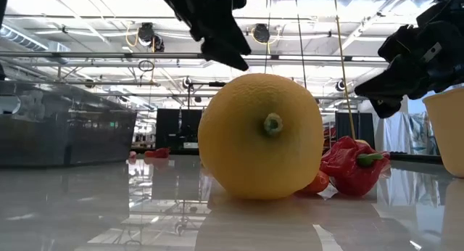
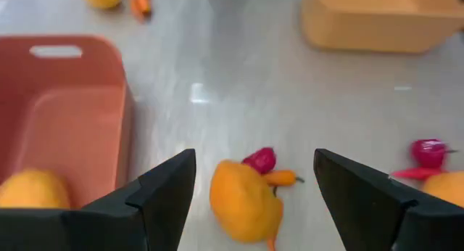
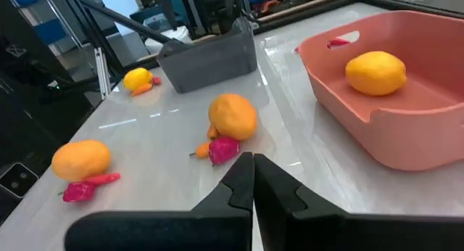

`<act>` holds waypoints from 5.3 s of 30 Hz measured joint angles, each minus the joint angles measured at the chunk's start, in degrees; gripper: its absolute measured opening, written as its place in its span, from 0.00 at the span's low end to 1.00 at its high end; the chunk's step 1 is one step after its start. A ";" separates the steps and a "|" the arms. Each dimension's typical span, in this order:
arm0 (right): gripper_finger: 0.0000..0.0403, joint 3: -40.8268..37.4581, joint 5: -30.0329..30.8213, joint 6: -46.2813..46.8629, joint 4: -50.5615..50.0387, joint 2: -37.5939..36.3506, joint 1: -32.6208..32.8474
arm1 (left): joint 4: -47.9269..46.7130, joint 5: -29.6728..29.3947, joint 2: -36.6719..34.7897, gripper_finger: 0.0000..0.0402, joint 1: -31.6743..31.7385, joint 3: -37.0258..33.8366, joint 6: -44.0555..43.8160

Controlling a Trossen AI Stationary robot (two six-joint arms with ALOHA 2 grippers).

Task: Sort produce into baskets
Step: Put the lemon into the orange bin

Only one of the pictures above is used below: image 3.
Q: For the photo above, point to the silver aluminium extrusion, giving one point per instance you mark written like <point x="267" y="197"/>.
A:
<point x="102" y="73"/>

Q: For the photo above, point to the black depth camera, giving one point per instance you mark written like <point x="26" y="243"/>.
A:
<point x="16" y="180"/>

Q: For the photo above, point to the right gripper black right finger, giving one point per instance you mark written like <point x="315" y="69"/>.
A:
<point x="326" y="233"/>

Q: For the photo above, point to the salmon-orange plastic basket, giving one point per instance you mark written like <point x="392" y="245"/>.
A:
<point x="398" y="135"/>

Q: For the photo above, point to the orange lemon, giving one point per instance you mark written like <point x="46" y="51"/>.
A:
<point x="232" y="117"/>
<point x="79" y="160"/>

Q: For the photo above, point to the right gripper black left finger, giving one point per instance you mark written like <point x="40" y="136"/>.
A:
<point x="203" y="229"/>

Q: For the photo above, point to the grey plastic basket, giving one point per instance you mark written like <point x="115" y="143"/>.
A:
<point x="206" y="66"/>

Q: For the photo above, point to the small orange carrot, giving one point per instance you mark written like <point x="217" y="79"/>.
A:
<point x="142" y="89"/>

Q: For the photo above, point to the yellow lemon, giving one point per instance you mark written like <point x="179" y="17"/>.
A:
<point x="137" y="78"/>
<point x="375" y="73"/>

